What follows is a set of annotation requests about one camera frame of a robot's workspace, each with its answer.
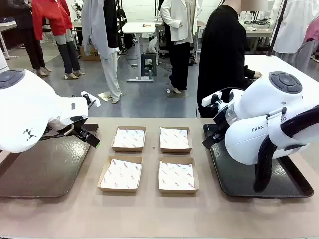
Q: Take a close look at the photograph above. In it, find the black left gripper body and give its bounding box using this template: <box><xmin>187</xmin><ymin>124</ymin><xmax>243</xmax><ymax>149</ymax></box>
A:
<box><xmin>70</xmin><ymin>115</ymin><xmax>91</xmax><ymax>140</ymax></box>

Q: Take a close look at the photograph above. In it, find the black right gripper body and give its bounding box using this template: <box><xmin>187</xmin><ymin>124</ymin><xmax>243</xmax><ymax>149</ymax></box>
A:
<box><xmin>213</xmin><ymin>107</ymin><xmax>230</xmax><ymax>136</ymax></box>

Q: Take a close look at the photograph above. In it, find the white printed paper liner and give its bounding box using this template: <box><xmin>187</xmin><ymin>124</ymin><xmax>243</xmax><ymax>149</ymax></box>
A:
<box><xmin>159</xmin><ymin>161</ymin><xmax>195</xmax><ymax>190</ymax></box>
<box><xmin>112</xmin><ymin>128</ymin><xmax>145</xmax><ymax>149</ymax></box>
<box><xmin>159</xmin><ymin>127</ymin><xmax>190</xmax><ymax>149</ymax></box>
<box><xmin>100</xmin><ymin>158</ymin><xmax>142</xmax><ymax>189</ymax></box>

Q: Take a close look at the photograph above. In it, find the kraft paper food box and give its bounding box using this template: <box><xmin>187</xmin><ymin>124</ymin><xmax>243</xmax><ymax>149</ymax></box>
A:
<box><xmin>159</xmin><ymin>126</ymin><xmax>193</xmax><ymax>154</ymax></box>
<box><xmin>158</xmin><ymin>156</ymin><xmax>200</xmax><ymax>195</ymax></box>
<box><xmin>111</xmin><ymin>126</ymin><xmax>147</xmax><ymax>153</ymax></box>
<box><xmin>97</xmin><ymin>156</ymin><xmax>144</xmax><ymax>193</ymax></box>

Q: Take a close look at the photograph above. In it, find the person's right forearm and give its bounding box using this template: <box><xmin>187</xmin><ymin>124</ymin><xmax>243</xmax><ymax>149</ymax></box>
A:
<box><xmin>243</xmin><ymin>65</ymin><xmax>256</xmax><ymax>80</ymax></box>

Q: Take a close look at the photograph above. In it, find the black plastic serving tray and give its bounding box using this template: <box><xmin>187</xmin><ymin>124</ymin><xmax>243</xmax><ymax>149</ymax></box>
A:
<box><xmin>203</xmin><ymin>123</ymin><xmax>314</xmax><ymax>199</ymax></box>

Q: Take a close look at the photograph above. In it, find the brown plastic serving tray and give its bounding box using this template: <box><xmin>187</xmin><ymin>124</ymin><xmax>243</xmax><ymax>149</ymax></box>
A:
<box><xmin>0</xmin><ymin>123</ymin><xmax>100</xmax><ymax>199</ymax></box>

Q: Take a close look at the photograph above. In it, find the person in black top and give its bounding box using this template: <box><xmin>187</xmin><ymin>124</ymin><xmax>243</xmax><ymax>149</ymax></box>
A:
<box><xmin>196</xmin><ymin>4</ymin><xmax>250</xmax><ymax>118</ymax></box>

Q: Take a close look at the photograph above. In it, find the brown cardboard carton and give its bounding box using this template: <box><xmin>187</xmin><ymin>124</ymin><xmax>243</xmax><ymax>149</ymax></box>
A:
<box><xmin>79</xmin><ymin>44</ymin><xmax>101</xmax><ymax>62</ymax></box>

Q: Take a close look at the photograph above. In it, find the mannequin in grey shirt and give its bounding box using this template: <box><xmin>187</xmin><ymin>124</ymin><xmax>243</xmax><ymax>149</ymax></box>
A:
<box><xmin>81</xmin><ymin>0</ymin><xmax>123</xmax><ymax>104</ymax></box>

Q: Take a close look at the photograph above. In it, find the mannequin in white jacket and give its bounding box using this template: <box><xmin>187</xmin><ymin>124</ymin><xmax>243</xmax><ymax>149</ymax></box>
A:
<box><xmin>160</xmin><ymin>0</ymin><xmax>200</xmax><ymax>94</ymax></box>

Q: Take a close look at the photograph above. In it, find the mannequin in dark clothes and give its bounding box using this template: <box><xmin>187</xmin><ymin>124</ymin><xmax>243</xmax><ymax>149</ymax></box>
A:
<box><xmin>7</xmin><ymin>0</ymin><xmax>52</xmax><ymax>77</ymax></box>

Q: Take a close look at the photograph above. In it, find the white plastic bag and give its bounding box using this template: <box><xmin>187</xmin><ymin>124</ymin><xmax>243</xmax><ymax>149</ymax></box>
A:
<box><xmin>147</xmin><ymin>36</ymin><xmax>159</xmax><ymax>54</ymax></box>

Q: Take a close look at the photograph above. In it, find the black tripod pole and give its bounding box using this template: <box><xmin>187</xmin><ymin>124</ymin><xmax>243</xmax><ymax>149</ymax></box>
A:
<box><xmin>267</xmin><ymin>0</ymin><xmax>290</xmax><ymax>57</ymax></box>

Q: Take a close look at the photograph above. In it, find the mannequin in red jacket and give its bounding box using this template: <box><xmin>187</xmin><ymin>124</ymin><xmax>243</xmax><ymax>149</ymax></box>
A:
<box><xmin>31</xmin><ymin>0</ymin><xmax>85</xmax><ymax>80</ymax></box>

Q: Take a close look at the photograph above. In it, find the white standing desk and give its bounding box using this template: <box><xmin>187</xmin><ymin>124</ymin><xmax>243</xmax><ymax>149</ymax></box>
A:
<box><xmin>122</xmin><ymin>21</ymin><xmax>164</xmax><ymax>83</ymax></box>

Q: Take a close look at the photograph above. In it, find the white side table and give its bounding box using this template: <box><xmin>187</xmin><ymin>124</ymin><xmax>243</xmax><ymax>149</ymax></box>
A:
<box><xmin>0</xmin><ymin>20</ymin><xmax>20</xmax><ymax>60</ymax></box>

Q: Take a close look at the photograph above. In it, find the mannequin in white shirt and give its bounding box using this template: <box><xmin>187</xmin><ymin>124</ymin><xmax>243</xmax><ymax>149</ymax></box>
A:
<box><xmin>271</xmin><ymin>0</ymin><xmax>319</xmax><ymax>65</ymax></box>

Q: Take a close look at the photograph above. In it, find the pink garment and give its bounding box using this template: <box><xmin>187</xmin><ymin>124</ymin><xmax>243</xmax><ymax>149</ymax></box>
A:
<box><xmin>303</xmin><ymin>18</ymin><xmax>319</xmax><ymax>43</ymax></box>

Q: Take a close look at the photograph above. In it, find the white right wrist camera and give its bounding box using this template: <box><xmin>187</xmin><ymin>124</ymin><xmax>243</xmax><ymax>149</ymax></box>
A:
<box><xmin>201</xmin><ymin>91</ymin><xmax>223</xmax><ymax>107</ymax></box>

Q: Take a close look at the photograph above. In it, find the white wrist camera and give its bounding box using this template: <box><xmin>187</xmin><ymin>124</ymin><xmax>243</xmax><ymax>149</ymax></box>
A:
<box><xmin>201</xmin><ymin>91</ymin><xmax>223</xmax><ymax>107</ymax></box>
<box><xmin>80</xmin><ymin>91</ymin><xmax>102</xmax><ymax>108</ymax></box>

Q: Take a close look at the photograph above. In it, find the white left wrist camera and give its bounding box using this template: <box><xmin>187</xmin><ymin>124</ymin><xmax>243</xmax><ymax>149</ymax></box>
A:
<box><xmin>80</xmin><ymin>91</ymin><xmax>102</xmax><ymax>108</ymax></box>

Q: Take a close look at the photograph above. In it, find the beige mannequin base plate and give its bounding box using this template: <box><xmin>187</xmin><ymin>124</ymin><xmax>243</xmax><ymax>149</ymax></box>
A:
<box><xmin>96</xmin><ymin>91</ymin><xmax>123</xmax><ymax>103</ymax></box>

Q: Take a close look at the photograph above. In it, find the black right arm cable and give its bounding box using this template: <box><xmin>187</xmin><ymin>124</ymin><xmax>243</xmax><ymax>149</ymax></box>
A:
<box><xmin>218</xmin><ymin>86</ymin><xmax>319</xmax><ymax>194</ymax></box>

